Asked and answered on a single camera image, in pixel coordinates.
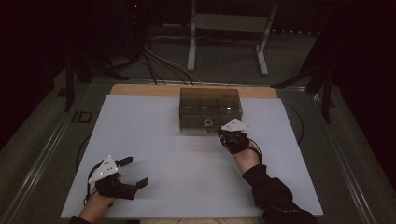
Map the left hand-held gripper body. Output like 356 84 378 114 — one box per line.
87 155 138 201

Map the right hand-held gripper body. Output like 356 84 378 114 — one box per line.
217 118 251 155

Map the smoky transparent drawer box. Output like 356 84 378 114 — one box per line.
178 87 244 134

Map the person's left hand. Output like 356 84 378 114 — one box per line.
83 173 122 213

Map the person's right hand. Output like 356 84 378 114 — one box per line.
231 144 263 175

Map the white table board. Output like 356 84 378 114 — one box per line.
60 94 324 219

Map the wooden table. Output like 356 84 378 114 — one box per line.
109 83 278 100

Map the black tripod stand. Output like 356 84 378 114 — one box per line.
270 62 335 123
64 52 130 112

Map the white metal stand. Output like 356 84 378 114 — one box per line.
186 0 279 77

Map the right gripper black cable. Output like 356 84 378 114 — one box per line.
247 138 264 164

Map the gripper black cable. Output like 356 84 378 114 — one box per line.
247 138 264 164
82 161 106 207

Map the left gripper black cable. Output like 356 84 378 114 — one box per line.
82 161 106 207

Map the black cable beside table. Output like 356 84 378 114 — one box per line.
75 133 92 172
283 103 305 147

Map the metal floor rail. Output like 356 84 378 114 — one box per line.
306 90 379 224
0 90 92 224

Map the grey floor cable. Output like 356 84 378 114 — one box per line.
143 35 202 85

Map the black floor cable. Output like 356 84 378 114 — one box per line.
143 52 166 86

